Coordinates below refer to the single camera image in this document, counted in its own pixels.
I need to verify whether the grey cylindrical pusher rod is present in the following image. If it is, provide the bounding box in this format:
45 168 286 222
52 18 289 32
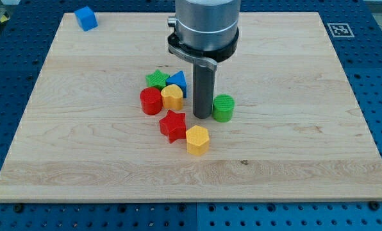
192 64 215 119

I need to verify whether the black clamp ring with lever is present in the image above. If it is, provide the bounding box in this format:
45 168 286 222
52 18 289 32
167 28 239 71

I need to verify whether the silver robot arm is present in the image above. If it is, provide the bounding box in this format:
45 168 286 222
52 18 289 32
167 0 241 119

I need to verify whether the blue triangle block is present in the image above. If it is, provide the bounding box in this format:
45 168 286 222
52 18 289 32
166 71 187 98

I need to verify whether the yellow heart block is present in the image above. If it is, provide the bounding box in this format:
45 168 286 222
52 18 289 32
161 84 183 110

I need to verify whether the green cylinder block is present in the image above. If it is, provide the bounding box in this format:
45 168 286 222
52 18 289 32
212 94 235 123

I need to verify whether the green star block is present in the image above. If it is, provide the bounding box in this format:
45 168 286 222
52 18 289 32
145 69 170 90

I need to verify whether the red cylinder block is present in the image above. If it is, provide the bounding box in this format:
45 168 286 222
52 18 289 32
140 87 162 115

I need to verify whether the red star block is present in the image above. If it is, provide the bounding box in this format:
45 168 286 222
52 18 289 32
159 110 187 143

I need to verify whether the yellow hexagon block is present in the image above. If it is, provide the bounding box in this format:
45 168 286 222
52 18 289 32
186 125 210 156

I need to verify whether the wooden board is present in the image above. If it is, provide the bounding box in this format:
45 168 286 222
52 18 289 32
0 12 382 203

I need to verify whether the blue cube block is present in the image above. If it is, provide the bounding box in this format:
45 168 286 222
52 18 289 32
74 6 98 31

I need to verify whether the white fiducial marker tag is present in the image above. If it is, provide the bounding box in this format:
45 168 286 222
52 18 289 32
327 22 354 38

